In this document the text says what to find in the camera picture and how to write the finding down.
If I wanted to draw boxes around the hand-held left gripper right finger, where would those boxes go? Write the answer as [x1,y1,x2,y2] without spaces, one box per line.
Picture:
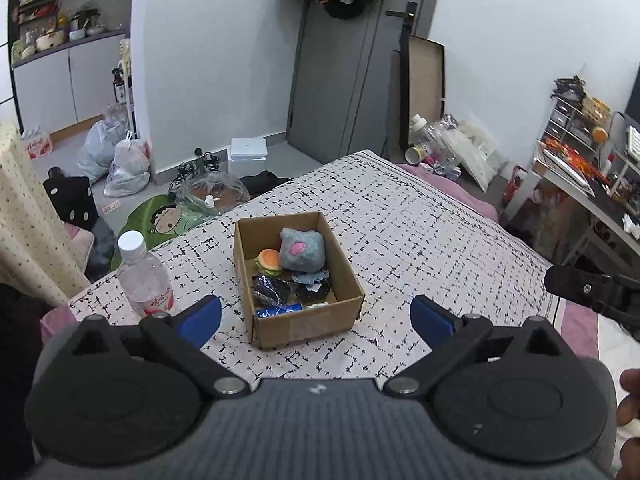
[384,294,566,400]

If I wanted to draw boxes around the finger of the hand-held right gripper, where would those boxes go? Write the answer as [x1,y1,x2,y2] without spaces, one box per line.
[543,263,640,322]

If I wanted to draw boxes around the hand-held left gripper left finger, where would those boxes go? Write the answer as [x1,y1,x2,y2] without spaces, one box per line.
[70,294,252,400]

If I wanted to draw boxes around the burger squishy toy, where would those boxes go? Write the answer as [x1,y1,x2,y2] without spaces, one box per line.
[254,249,282,277]

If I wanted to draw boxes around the brown cardboard box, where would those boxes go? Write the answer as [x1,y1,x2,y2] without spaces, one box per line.
[234,211,367,351]

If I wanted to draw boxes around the grey-blue plush toy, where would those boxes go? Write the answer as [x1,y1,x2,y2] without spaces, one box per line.
[278,227,327,273]

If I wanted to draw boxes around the person's right hand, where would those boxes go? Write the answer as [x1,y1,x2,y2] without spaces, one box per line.
[616,367,640,480]

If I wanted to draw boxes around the clear water bottle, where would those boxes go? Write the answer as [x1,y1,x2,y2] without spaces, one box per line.
[117,230,175,318]

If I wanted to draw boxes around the blue tissue packet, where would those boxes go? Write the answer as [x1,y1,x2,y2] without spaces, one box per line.
[256,302,305,320]

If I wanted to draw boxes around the white black-checked blanket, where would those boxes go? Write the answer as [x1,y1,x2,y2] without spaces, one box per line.
[67,149,557,382]

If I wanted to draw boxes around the white desk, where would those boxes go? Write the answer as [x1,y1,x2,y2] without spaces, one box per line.
[500,147,640,273]

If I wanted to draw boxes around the green cartoon floor mat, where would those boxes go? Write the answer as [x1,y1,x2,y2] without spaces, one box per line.
[110,194,203,272]

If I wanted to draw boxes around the red snack bag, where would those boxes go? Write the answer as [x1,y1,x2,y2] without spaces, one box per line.
[502,165,529,207]

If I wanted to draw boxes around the red items on desk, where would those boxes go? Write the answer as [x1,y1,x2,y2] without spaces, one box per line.
[540,136,611,187]

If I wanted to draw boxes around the clear bag with container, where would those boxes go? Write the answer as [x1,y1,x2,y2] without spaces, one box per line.
[174,172,251,217]

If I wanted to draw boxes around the pink cushion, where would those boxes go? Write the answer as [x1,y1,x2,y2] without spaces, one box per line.
[62,222,97,263]

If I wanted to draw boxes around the black cloth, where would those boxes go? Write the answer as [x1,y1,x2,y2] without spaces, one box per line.
[239,170,292,197]

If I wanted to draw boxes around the grey drawer organizer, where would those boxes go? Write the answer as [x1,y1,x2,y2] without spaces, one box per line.
[546,94,613,148]

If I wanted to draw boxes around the paper cup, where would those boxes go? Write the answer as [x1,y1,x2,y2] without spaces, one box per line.
[404,142,435,164]

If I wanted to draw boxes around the white red plastic bag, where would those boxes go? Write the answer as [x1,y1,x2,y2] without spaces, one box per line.
[103,137,153,199]

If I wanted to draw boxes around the white square box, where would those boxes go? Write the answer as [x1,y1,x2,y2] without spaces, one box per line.
[227,137,269,177]

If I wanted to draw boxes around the black polka dot bag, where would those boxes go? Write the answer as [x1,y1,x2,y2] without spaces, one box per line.
[42,167,100,227]

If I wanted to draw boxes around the large clear plastic bottle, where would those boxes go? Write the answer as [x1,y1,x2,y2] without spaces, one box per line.
[410,114,458,167]

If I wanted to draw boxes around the person's black clothing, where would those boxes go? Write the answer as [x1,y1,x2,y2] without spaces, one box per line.
[0,282,53,480]

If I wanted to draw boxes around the cream dotted cloth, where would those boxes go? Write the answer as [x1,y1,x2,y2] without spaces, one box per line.
[0,121,92,308]

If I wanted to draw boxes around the flat cardboard sheet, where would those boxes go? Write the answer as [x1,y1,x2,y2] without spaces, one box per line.
[406,35,447,127]

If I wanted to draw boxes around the white narrow rack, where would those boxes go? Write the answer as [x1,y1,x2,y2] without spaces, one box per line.
[112,39,139,137]

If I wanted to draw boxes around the grey door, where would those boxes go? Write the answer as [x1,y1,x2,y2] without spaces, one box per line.
[285,0,447,162]

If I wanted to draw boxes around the white kitchen cabinet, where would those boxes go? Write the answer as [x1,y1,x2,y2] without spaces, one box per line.
[10,30,135,131]

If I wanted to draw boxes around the cluttered kitchenware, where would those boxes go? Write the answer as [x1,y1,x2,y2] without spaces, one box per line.
[10,0,127,63]

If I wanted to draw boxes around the black cable bundle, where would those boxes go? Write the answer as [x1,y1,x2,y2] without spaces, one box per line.
[169,147,222,192]

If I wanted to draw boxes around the black door handle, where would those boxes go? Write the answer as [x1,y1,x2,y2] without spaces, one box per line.
[385,2,421,35]

